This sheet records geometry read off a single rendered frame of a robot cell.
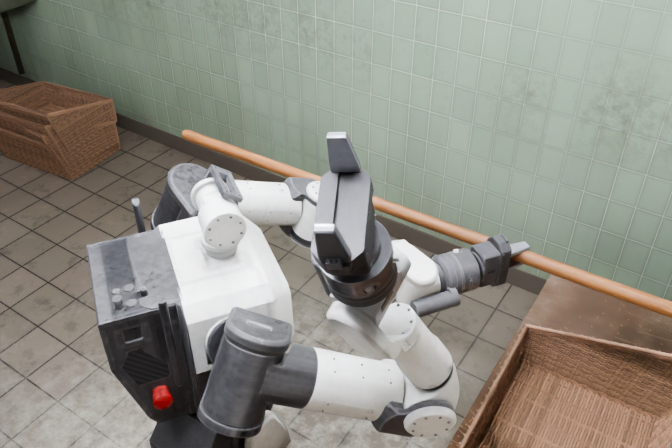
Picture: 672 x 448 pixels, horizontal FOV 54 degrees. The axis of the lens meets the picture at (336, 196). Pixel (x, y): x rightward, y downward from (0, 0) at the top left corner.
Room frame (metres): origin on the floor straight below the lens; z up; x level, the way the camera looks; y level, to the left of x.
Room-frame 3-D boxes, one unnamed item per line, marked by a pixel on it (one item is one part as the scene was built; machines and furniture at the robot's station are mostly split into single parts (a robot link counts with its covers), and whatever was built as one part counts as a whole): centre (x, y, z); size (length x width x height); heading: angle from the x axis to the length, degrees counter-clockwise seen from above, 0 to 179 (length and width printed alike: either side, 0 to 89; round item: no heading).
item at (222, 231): (0.84, 0.19, 1.46); 0.10 x 0.07 x 0.09; 22
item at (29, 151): (3.39, 1.67, 0.14); 0.56 x 0.49 x 0.28; 62
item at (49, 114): (3.39, 1.66, 0.32); 0.56 x 0.49 x 0.28; 64
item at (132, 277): (0.82, 0.25, 1.26); 0.34 x 0.30 x 0.36; 22
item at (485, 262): (1.04, -0.29, 1.19); 0.12 x 0.10 x 0.13; 112
